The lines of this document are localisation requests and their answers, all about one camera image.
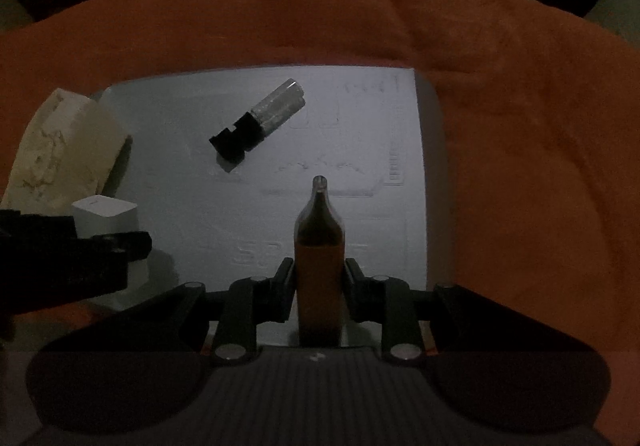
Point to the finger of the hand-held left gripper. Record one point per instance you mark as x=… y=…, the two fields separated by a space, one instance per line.
x=107 y=273
x=130 y=243

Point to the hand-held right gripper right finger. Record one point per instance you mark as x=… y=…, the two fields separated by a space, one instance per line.
x=354 y=291

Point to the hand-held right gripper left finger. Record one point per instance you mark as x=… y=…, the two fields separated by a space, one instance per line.
x=283 y=291

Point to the white charger cube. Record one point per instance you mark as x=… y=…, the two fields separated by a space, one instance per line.
x=102 y=216

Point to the brown bottle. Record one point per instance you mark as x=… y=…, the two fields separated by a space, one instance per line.
x=319 y=266

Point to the white embossed box lid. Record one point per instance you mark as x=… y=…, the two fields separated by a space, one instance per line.
x=300 y=136

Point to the black and clear plastic tool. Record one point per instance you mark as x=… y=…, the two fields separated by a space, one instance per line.
x=260 y=121

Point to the orange cloth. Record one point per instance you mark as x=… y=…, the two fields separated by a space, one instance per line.
x=525 y=151

